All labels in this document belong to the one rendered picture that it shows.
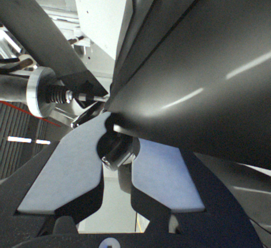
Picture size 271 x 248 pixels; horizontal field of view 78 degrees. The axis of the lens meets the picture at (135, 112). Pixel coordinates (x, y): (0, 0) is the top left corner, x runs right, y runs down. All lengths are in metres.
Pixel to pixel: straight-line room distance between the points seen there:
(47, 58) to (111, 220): 7.53
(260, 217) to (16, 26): 0.42
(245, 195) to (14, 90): 0.32
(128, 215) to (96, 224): 1.25
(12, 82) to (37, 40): 0.10
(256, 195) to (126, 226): 7.61
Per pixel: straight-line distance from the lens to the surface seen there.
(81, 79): 0.34
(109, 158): 0.27
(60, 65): 0.34
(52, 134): 13.11
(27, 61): 0.40
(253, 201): 0.27
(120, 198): 7.49
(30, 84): 0.24
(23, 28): 0.34
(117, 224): 7.77
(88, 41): 0.82
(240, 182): 0.27
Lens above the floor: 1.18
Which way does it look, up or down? 6 degrees down
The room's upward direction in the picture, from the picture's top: 84 degrees counter-clockwise
